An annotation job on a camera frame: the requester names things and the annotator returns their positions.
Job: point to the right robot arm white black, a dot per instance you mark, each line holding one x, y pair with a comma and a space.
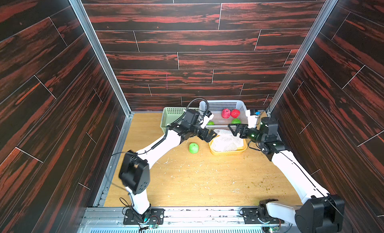
320, 211

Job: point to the red apple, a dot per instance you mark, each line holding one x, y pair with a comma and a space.
235, 113

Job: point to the yellow plastic tray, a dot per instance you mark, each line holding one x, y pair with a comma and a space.
231, 152

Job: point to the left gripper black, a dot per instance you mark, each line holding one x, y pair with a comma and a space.
208, 136

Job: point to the pink apple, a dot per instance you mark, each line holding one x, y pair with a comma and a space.
226, 113

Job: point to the green plastic basket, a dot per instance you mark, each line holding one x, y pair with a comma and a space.
170, 114

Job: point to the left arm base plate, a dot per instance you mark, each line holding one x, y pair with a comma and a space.
153, 216

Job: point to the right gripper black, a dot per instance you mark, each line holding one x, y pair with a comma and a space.
243, 132

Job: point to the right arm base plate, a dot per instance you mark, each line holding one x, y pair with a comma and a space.
252, 216

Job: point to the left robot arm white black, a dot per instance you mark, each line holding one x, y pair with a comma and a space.
136, 166

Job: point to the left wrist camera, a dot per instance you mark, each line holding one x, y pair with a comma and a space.
206, 119

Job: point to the white plastic basket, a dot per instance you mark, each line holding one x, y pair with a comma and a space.
217, 106

